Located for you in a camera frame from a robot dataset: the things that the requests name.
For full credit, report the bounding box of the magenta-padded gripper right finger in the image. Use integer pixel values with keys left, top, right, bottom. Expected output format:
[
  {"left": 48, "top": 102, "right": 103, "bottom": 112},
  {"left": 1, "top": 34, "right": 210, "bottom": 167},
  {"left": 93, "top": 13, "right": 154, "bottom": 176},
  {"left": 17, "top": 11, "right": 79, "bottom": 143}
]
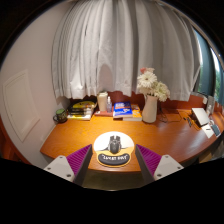
[{"left": 134, "top": 143, "right": 185, "bottom": 186}]

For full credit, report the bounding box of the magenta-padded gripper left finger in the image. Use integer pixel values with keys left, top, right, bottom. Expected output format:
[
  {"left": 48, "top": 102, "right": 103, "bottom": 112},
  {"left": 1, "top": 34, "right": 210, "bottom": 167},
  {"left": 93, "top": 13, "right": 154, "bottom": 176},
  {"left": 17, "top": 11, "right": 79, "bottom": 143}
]
[{"left": 43, "top": 143, "right": 94, "bottom": 187}]

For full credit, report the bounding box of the grey black computer mouse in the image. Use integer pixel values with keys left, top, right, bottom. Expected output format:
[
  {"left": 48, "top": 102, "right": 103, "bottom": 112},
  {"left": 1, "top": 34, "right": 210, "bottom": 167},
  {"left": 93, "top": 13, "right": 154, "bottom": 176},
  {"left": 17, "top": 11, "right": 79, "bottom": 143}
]
[{"left": 107, "top": 134, "right": 123, "bottom": 156}]

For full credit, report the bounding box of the round white yellow mouse pad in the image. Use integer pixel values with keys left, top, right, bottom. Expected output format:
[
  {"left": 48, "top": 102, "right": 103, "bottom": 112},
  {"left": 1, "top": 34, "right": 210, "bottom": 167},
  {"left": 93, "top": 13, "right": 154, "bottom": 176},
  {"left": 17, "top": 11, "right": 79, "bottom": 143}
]
[{"left": 92, "top": 130, "right": 136, "bottom": 168}]

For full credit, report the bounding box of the dark green mug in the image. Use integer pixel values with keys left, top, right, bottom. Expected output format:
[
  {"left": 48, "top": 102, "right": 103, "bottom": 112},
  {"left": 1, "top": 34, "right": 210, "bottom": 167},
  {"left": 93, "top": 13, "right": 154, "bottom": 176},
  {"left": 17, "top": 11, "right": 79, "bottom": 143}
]
[{"left": 52, "top": 108, "right": 69, "bottom": 124}]

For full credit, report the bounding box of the yellow white thick book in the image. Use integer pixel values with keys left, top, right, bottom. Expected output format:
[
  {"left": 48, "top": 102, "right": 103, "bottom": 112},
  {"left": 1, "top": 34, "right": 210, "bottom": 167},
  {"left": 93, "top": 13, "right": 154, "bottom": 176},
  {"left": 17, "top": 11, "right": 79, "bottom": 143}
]
[{"left": 66, "top": 112, "right": 94, "bottom": 121}]

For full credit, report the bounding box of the white ceramic vase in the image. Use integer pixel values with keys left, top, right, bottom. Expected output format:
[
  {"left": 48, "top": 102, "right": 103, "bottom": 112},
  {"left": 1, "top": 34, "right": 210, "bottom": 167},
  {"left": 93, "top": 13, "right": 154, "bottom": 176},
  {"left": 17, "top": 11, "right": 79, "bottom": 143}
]
[{"left": 141, "top": 94, "right": 160, "bottom": 124}]

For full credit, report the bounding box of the orange cover book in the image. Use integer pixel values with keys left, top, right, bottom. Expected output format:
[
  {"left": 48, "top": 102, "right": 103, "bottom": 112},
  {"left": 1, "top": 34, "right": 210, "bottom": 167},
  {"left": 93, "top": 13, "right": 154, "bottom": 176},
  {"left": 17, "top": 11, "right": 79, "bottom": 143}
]
[{"left": 122, "top": 103, "right": 144, "bottom": 122}]

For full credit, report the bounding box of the dark cover book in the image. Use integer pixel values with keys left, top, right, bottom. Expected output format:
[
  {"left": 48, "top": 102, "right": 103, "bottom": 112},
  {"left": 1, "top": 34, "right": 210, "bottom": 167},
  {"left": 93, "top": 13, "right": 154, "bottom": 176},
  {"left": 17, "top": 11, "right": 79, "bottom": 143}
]
[{"left": 67, "top": 106, "right": 96, "bottom": 116}]

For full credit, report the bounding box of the white flat device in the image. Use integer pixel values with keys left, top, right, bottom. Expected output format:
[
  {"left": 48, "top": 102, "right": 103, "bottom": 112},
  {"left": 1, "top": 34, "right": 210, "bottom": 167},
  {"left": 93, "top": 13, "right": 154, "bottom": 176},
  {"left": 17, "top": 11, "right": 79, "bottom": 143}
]
[{"left": 191, "top": 107, "right": 211, "bottom": 128}]

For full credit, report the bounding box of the yellow cover book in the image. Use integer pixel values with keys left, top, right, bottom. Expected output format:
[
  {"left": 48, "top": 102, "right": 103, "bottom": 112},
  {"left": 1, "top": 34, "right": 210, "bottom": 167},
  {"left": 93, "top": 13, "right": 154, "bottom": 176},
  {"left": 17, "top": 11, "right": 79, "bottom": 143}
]
[{"left": 71, "top": 100, "right": 98, "bottom": 111}]

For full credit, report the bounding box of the red-brown flat book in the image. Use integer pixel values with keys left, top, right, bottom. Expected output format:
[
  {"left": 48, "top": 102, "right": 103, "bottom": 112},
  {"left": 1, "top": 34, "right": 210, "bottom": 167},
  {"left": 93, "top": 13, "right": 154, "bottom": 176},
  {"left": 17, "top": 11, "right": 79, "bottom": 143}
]
[{"left": 94, "top": 110, "right": 114, "bottom": 118}]

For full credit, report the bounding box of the blue cover book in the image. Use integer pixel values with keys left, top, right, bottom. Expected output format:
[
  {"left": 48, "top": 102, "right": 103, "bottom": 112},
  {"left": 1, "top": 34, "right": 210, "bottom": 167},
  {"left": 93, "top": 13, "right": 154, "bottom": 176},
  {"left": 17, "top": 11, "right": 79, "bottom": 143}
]
[{"left": 112, "top": 101, "right": 134, "bottom": 119}]

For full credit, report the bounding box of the cream tissue pack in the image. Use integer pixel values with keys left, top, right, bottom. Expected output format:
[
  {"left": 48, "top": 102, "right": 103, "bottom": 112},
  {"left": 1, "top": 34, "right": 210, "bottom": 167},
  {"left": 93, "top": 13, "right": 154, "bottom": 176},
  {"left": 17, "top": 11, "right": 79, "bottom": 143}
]
[{"left": 96, "top": 91, "right": 109, "bottom": 113}]

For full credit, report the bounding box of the clear spray bottle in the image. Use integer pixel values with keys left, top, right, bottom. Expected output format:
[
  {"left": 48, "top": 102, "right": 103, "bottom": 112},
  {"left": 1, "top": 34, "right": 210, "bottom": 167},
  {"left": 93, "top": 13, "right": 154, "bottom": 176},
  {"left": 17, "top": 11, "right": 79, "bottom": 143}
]
[{"left": 106, "top": 95, "right": 113, "bottom": 114}]

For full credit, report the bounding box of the white curtain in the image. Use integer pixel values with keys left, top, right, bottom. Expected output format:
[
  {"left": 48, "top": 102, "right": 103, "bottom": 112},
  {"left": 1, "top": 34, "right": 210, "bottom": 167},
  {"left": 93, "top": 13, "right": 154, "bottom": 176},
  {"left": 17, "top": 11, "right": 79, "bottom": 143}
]
[{"left": 50, "top": 0, "right": 203, "bottom": 103}]

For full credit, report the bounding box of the black cable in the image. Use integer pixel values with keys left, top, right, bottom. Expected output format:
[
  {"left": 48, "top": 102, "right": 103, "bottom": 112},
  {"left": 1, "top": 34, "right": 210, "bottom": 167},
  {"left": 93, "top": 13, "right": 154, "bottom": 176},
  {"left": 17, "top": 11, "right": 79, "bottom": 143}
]
[{"left": 156, "top": 106, "right": 183, "bottom": 124}]

